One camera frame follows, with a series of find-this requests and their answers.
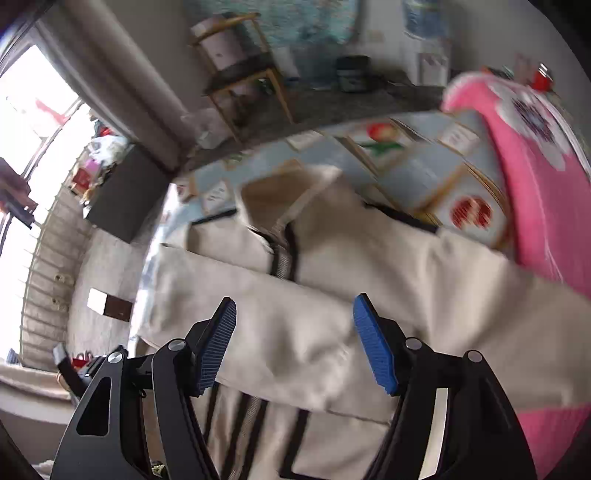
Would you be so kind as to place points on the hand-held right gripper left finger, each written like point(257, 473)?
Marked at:
point(217, 346)

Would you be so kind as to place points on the red gift bag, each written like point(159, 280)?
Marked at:
point(81, 361)

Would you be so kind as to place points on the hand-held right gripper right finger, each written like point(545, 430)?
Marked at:
point(374, 346)

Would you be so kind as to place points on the red box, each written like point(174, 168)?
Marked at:
point(82, 180)

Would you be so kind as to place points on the pale pink box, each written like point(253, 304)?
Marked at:
point(221, 44)

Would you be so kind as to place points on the cream jacket with black trim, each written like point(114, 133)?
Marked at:
point(300, 314)

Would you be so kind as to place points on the small wooden box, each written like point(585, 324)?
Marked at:
point(115, 307)

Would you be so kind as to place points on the fruit-print blue tablecloth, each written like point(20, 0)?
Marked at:
point(415, 170)

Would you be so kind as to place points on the beige curtain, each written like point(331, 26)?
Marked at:
point(115, 78)

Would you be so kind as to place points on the metal window railing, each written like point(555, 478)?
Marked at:
point(46, 295)

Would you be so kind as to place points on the white bag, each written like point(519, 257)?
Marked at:
point(104, 145)

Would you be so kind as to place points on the blue water bottle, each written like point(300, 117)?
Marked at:
point(425, 18)

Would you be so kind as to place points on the red lighter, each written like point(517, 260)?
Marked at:
point(540, 78)

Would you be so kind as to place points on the floral wall cloth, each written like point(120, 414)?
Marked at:
point(314, 23)

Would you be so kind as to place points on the empty clear water jug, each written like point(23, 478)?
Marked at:
point(286, 62)

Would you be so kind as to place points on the pink floral blanket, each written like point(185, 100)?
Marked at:
point(540, 207)

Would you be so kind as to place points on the dark grey cabinet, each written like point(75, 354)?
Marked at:
point(124, 194)

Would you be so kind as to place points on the wooden chair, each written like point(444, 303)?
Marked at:
point(240, 69)

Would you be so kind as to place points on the white water dispenser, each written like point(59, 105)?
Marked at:
point(429, 64)

